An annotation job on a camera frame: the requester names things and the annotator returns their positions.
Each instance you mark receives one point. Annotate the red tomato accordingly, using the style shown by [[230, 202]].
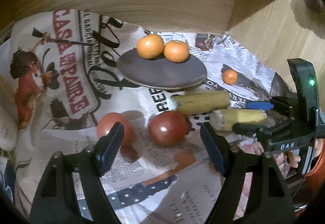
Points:
[[106, 125], [167, 128]]

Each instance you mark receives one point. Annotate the pink patterned cloth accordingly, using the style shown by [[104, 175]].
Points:
[[254, 149]]

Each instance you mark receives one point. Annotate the small mandarin orange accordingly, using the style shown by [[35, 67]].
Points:
[[229, 77]]

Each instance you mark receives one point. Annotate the large orange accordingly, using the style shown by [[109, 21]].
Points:
[[150, 46], [176, 51]]

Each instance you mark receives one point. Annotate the yellow corn cob piece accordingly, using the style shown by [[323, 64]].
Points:
[[238, 116], [203, 102]]

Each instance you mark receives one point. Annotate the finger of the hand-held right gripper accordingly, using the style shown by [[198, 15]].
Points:
[[259, 105], [243, 128]]

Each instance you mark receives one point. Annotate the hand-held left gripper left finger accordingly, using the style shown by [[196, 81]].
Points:
[[111, 145]]

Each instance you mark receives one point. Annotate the person's right hand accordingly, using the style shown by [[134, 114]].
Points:
[[293, 160]]

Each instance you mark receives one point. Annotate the dark round plate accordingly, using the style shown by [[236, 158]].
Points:
[[162, 71]]

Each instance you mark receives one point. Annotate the newspaper print cloth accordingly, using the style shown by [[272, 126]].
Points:
[[152, 163]]

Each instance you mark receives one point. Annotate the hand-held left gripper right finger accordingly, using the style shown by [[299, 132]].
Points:
[[212, 147]]

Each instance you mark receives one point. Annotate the person's right forearm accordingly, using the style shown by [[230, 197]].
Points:
[[317, 178]]

